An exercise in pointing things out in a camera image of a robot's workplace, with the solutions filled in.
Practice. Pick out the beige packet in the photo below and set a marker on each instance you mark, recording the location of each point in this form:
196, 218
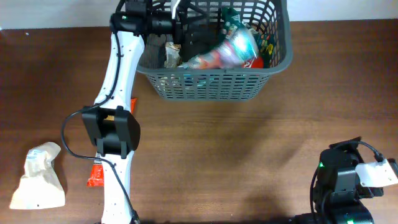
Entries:
39, 186

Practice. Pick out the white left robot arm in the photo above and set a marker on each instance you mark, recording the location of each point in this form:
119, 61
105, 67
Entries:
131, 22

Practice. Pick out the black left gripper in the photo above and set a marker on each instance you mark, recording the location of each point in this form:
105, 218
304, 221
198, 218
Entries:
178, 26

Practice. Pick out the green Nescafe coffee bag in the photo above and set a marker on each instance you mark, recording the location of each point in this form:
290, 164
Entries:
265, 42

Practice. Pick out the grey plastic basket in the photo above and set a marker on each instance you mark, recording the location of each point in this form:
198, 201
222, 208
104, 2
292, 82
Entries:
269, 16

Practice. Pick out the orange spaghetti packet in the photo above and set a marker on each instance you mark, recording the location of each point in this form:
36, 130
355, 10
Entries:
99, 168

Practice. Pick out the Kleenex tissue multipack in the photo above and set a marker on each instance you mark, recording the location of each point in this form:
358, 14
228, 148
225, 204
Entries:
234, 51

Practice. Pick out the brown snack bag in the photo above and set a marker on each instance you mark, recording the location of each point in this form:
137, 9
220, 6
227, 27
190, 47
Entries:
172, 52

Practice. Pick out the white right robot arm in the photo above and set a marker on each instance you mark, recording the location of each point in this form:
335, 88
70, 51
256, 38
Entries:
335, 189

